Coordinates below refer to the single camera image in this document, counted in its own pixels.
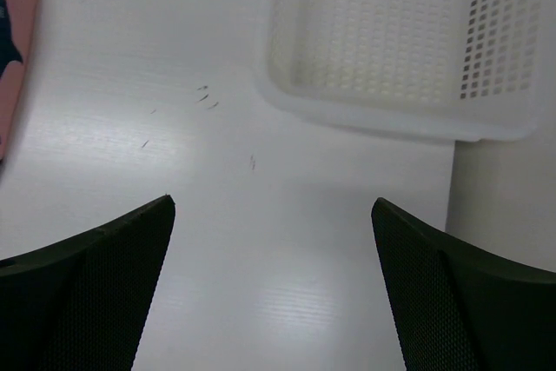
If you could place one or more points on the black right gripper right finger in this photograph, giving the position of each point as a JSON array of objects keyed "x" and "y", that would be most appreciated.
[{"x": 459, "y": 307}]

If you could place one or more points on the pink shark print shorts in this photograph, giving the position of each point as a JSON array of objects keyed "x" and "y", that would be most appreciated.
[{"x": 18, "y": 19}]

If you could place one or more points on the white plastic laundry basket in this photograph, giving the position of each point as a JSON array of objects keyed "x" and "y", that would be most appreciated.
[{"x": 454, "y": 70}]

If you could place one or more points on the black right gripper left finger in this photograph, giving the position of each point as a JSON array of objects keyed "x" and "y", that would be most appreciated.
[{"x": 82, "y": 303}]

